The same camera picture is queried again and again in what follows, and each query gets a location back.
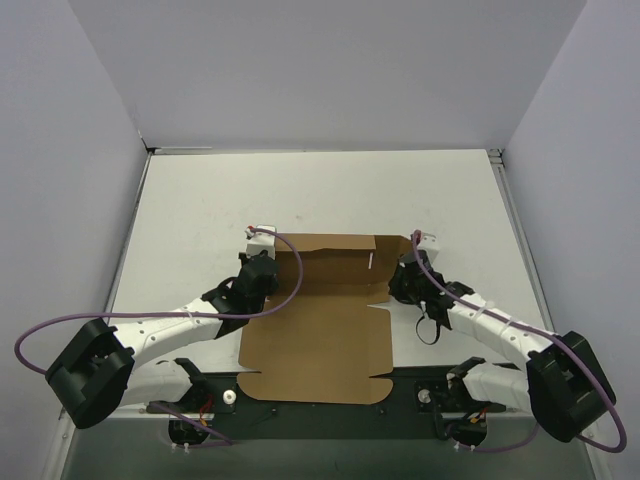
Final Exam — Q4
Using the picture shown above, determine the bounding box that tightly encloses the brown cardboard box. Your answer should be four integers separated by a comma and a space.
237, 233, 411, 405

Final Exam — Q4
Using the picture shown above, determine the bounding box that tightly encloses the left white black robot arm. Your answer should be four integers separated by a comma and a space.
45, 252, 279, 429

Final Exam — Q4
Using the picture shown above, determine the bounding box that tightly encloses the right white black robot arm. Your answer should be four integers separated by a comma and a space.
389, 256, 616, 442

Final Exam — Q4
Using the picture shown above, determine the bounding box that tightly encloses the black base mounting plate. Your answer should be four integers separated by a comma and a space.
146, 366, 506, 443

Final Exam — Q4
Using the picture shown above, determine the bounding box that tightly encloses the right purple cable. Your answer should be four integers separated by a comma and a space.
410, 229, 627, 454

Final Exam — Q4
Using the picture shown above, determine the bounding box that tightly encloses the purple cable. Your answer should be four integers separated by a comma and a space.
13, 227, 304, 449
410, 229, 627, 454

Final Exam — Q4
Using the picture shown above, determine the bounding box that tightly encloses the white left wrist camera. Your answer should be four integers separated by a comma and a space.
245, 225, 277, 259

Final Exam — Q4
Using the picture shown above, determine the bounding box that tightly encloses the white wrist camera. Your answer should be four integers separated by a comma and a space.
411, 230, 440, 264
245, 225, 277, 259

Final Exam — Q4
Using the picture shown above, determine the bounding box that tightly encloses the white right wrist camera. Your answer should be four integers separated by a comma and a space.
411, 230, 440, 264

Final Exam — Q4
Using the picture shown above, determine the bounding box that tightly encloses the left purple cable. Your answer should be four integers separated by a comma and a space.
13, 227, 304, 449

